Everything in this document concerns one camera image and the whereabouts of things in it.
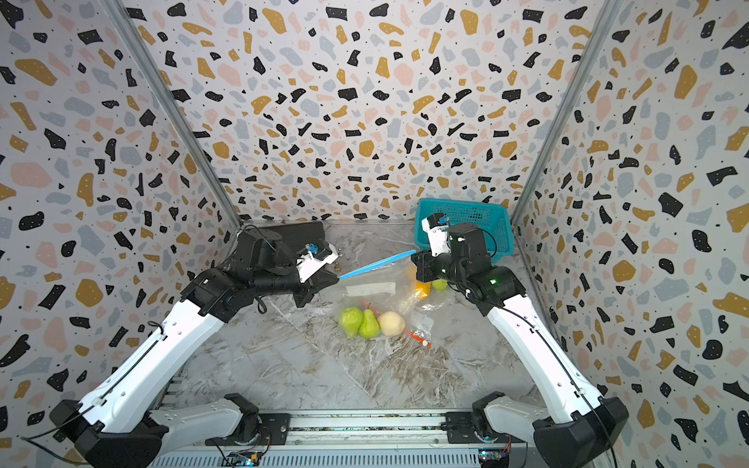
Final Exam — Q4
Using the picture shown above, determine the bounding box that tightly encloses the green apple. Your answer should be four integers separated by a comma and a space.
339, 307, 364, 337

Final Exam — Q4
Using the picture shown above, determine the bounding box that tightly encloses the clear blue zip-top bag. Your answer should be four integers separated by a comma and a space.
274, 250, 437, 376

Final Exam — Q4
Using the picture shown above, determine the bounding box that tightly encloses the beige round fruit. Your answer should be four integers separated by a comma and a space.
378, 311, 406, 337

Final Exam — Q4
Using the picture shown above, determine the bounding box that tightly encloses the green pear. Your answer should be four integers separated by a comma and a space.
357, 309, 380, 339

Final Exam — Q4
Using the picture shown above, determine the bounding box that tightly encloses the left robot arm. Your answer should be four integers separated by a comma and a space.
50, 222, 339, 467

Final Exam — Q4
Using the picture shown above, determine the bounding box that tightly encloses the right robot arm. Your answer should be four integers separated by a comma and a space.
412, 213, 629, 467

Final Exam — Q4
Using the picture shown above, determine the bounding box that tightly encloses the clear red zip-top bag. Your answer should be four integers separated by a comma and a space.
359, 300, 434, 348

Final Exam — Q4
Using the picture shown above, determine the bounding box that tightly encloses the green lime fruit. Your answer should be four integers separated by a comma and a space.
431, 280, 449, 292

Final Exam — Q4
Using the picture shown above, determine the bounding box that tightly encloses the orange fruit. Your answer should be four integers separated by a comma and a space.
414, 275, 431, 300

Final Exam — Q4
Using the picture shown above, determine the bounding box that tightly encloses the black briefcase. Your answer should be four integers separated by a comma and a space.
259, 222, 326, 252

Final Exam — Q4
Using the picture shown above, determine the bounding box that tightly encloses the teal plastic basket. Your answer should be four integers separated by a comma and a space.
414, 198, 514, 261

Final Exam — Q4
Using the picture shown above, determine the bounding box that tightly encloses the green circuit board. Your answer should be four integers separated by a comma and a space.
222, 452, 261, 467

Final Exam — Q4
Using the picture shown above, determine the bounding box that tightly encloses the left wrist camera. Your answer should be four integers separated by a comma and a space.
296, 240, 339, 283

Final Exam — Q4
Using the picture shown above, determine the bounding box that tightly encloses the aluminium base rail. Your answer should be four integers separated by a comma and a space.
150, 409, 547, 467

